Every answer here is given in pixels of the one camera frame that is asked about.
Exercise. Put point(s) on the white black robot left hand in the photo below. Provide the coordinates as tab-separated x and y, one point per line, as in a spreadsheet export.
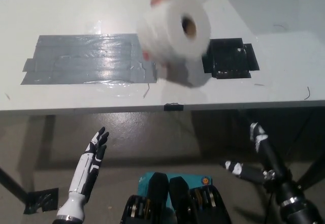
83	168

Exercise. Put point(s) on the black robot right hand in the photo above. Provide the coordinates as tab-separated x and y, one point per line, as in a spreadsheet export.
275	163

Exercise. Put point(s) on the person's bare hand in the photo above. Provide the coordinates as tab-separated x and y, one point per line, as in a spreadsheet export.
160	0

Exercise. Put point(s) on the white toilet paper roll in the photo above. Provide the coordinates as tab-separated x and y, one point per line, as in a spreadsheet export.
167	28

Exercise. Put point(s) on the black teal robot torso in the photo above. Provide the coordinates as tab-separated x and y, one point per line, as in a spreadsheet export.
175	203

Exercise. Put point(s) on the black table leg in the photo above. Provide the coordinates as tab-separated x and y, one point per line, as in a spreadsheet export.
12	184
312	173

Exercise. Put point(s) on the black tape patch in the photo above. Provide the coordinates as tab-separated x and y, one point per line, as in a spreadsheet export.
228	59

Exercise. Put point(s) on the grey duct tape patch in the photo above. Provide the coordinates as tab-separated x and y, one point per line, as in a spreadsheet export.
83	59

